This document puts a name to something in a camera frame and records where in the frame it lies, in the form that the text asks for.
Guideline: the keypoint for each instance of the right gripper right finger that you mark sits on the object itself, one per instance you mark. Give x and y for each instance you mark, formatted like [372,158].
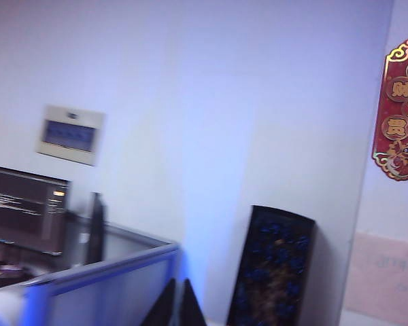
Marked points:
[192,312]

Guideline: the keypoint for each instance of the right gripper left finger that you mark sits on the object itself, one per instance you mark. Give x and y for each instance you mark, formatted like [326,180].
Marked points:
[166,312]

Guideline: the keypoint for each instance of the grey office partition panel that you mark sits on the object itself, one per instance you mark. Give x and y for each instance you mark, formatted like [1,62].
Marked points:
[105,288]

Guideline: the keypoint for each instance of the dark floral panel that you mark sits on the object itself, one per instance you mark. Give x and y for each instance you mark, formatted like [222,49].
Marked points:
[275,271]

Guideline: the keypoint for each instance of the dark thin upright monitor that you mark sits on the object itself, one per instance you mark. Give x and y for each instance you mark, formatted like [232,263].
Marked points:
[97,231]

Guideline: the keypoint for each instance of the dark computer monitor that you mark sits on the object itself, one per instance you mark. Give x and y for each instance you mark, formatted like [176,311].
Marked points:
[20,210]

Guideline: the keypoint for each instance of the handwritten paper wall sign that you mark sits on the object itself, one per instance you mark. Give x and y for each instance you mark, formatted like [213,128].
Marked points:
[387,271]

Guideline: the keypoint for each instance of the beige wall control panel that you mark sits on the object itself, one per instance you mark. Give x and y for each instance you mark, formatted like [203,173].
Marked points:
[71,136]

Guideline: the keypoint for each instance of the red gold Chinese wall decoration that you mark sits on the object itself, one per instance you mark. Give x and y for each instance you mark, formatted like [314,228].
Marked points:
[398,102]

